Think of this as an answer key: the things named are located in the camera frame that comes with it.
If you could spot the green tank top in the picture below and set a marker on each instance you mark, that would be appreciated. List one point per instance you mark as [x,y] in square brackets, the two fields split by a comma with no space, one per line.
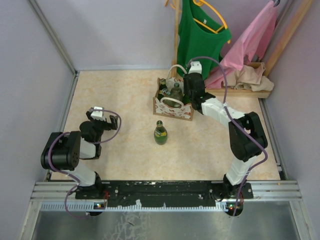
[196,40]

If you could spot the pink shirt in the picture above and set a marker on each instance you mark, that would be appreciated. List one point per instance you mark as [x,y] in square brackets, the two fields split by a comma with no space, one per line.
[252,43]

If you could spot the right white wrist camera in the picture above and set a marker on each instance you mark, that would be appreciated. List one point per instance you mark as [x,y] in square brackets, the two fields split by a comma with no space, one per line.
[195,67]

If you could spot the patterned canvas tote bag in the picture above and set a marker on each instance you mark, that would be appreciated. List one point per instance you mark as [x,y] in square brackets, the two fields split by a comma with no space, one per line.
[185,112]

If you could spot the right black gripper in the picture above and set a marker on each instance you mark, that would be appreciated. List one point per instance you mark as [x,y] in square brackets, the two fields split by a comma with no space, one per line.
[185,84]

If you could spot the beige crumpled cloth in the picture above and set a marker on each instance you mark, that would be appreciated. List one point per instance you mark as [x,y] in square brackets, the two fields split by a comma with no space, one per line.
[250,77]

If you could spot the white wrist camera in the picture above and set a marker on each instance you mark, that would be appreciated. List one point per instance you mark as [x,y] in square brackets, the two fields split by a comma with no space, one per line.
[195,67]
[97,113]

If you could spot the green bottle yellow label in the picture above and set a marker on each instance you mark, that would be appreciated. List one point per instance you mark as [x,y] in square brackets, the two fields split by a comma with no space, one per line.
[160,133]

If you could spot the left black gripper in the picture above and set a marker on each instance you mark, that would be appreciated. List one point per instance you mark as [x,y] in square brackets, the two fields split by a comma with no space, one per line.
[113,119]

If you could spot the wooden clothes rack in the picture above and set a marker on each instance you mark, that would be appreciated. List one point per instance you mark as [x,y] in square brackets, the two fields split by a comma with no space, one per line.
[292,15]

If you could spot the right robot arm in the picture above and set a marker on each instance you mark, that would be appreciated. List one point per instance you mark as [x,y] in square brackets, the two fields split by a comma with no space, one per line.
[247,139]

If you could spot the white cable duct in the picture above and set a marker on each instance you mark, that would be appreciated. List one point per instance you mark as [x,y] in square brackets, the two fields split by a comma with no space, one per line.
[97,207]

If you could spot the clear bottle green cap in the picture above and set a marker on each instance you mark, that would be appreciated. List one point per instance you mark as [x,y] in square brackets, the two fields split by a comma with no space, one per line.
[175,93]

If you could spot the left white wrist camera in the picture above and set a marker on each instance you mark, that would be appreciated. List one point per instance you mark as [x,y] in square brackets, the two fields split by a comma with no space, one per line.
[97,113]

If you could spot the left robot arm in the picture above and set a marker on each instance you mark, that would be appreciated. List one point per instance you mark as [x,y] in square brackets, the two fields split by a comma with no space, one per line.
[64,152]

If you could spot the aluminium frame rail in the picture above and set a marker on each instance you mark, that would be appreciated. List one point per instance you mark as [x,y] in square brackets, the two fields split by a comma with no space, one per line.
[264,190]

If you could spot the dark green bottle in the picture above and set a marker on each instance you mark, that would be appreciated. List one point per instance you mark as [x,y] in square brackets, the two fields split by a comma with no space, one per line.
[163,89]

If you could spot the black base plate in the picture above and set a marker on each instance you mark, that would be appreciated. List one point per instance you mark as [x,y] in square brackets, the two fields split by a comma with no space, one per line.
[156,194]

